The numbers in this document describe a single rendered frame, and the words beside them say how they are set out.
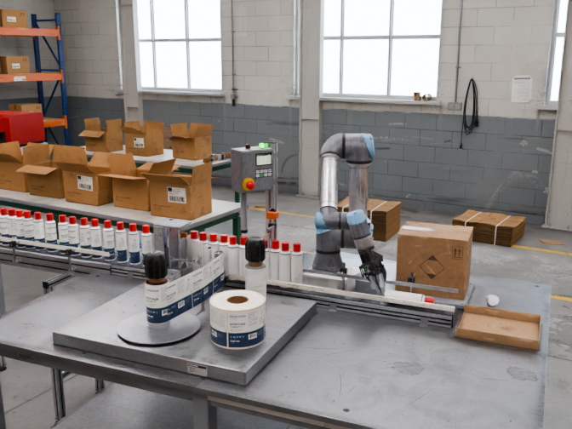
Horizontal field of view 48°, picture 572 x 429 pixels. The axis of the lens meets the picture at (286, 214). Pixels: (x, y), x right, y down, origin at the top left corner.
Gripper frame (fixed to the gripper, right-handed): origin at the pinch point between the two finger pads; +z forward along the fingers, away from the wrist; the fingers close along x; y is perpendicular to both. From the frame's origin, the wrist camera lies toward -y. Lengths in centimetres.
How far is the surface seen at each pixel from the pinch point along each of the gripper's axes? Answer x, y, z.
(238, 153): -43, 1, -73
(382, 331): 2.3, 19.3, 10.8
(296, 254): -31.0, 2.4, -23.7
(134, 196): -206, -129, -71
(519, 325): 49, -7, 27
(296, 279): -34.8, 2.4, -13.1
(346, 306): -15.0, 5.9, 2.1
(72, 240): -148, 3, -58
